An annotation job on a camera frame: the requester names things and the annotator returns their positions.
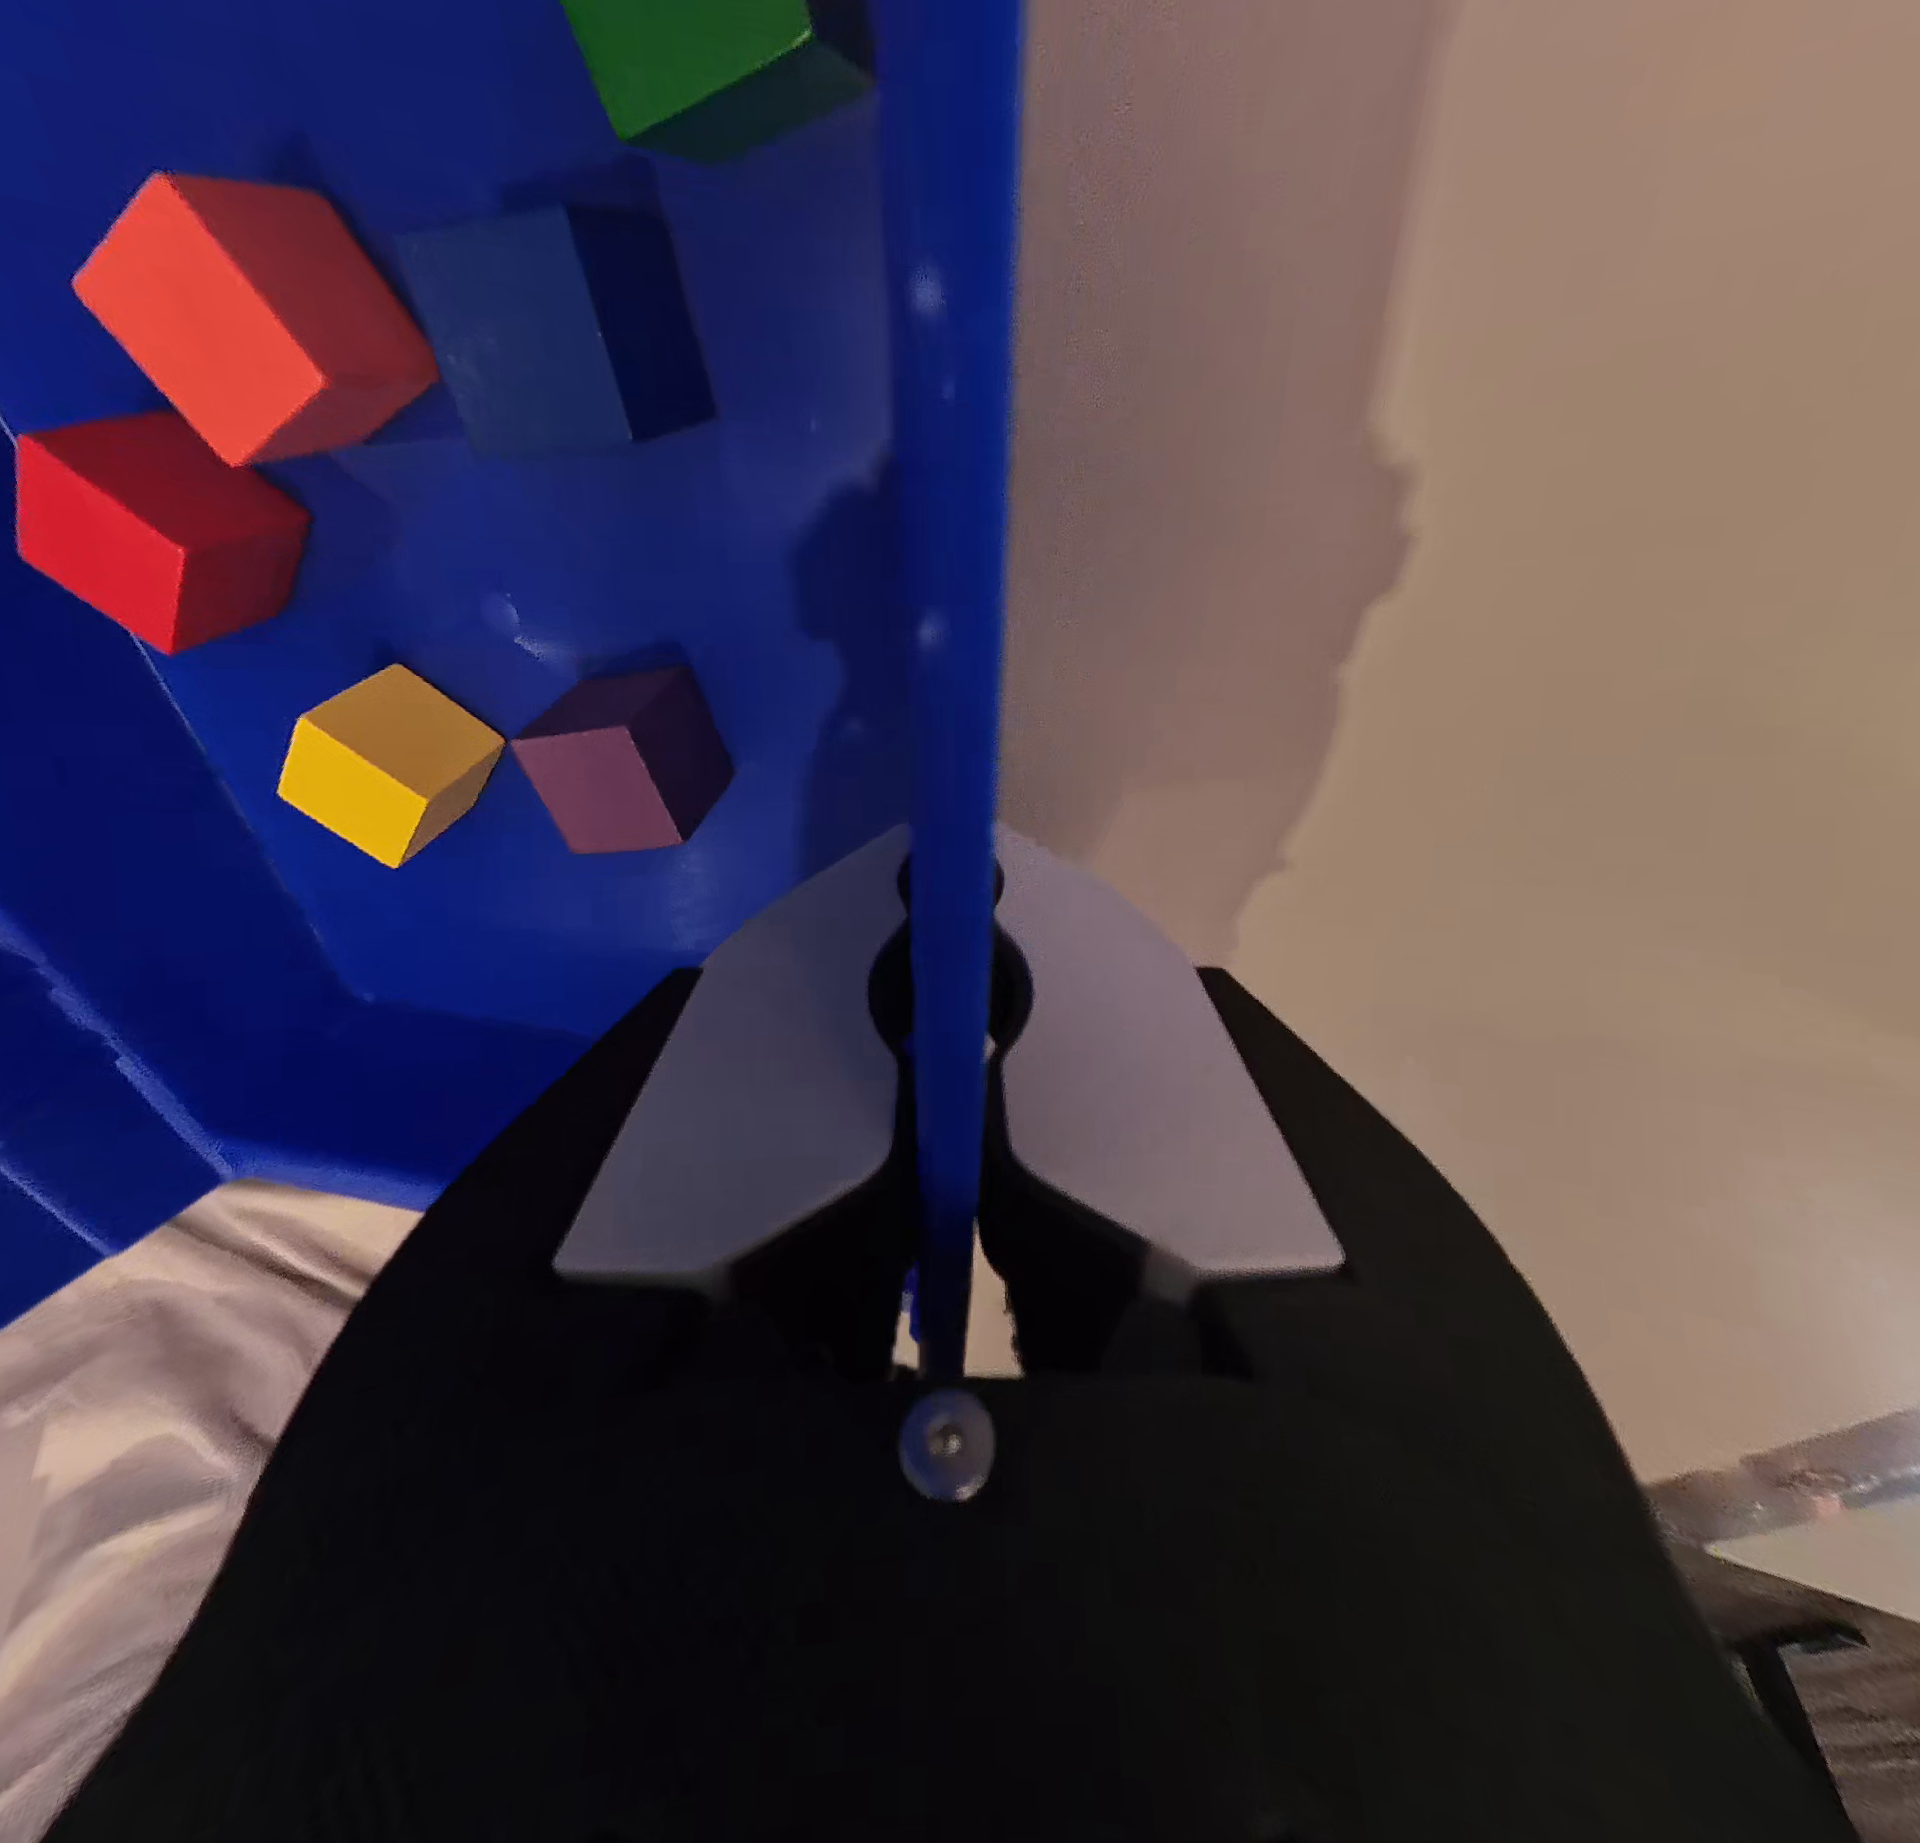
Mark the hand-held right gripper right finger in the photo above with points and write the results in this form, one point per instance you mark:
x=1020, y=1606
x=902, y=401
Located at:
x=1155, y=1124

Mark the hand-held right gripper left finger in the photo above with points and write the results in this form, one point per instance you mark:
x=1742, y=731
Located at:
x=720, y=1124

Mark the purple wooden cube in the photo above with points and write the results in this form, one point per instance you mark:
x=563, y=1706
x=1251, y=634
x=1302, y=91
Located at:
x=616, y=778

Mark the yellow wooden cube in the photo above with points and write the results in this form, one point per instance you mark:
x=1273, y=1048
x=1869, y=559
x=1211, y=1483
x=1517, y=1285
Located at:
x=383, y=763

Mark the blue plastic bin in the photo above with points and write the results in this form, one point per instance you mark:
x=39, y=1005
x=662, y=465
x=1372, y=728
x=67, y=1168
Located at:
x=945, y=524

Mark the blue wooden cube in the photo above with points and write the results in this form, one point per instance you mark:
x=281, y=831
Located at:
x=526, y=344

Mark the red wooden cube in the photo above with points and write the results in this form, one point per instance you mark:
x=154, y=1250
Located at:
x=135, y=524

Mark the orange wooden cube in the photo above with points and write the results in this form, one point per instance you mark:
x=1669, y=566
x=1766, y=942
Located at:
x=225, y=305

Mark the green wooden cube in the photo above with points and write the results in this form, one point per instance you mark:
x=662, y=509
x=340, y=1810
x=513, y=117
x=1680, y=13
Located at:
x=675, y=13

